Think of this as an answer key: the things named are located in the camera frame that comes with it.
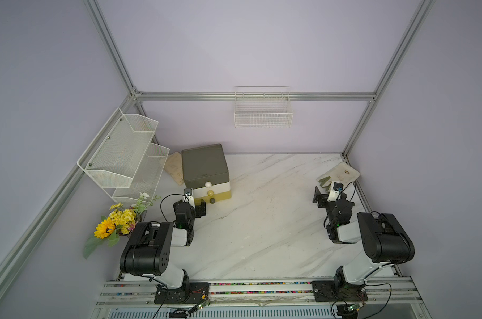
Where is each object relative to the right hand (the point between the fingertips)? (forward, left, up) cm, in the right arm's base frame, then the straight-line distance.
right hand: (326, 190), depth 94 cm
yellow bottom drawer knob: (-2, +56, -4) cm, 56 cm away
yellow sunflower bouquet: (-23, +82, +18) cm, 87 cm away
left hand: (-2, +66, -4) cm, 66 cm away
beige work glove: (+23, +80, -5) cm, 84 cm away
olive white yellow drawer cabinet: (+1, +56, +14) cm, 58 cm away
